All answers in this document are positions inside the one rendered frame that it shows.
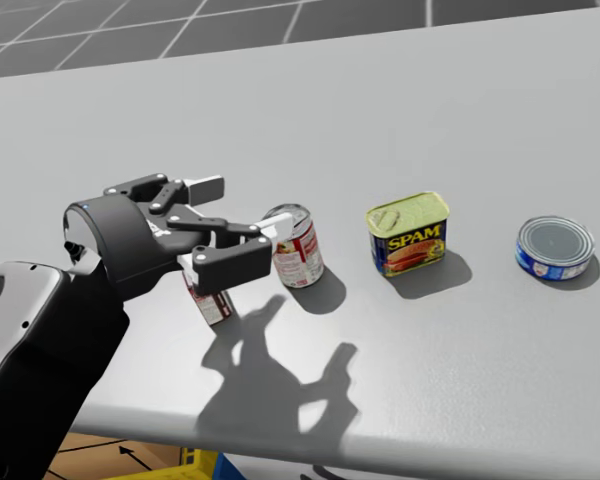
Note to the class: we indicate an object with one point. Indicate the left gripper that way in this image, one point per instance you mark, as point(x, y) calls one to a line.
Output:
point(115, 240)

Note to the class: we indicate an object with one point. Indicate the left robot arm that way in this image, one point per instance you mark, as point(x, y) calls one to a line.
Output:
point(40, 340)

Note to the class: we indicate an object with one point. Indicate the red and white can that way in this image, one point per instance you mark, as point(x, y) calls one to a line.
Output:
point(302, 255)

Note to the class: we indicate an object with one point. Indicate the green and blue rectangular can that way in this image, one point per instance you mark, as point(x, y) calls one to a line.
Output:
point(410, 235)

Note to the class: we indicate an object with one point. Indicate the blue flat can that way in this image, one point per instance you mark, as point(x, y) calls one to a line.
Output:
point(555, 245)

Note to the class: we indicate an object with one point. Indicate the red carton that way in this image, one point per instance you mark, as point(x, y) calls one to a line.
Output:
point(215, 307)

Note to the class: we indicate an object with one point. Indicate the yellow box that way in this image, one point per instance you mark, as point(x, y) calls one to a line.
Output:
point(200, 465)

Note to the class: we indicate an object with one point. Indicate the brown box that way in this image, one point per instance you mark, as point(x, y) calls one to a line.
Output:
point(105, 457)

